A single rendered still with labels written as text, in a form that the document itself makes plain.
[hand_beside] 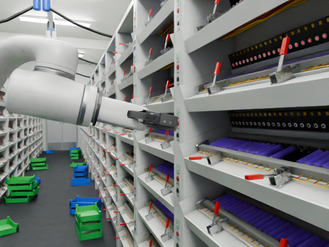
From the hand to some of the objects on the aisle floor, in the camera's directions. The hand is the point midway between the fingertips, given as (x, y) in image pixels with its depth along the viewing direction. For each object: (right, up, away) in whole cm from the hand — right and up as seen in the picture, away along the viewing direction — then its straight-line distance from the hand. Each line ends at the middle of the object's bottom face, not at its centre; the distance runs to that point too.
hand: (165, 122), depth 64 cm
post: (-8, -105, +110) cm, 153 cm away
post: (+14, -107, +44) cm, 116 cm away
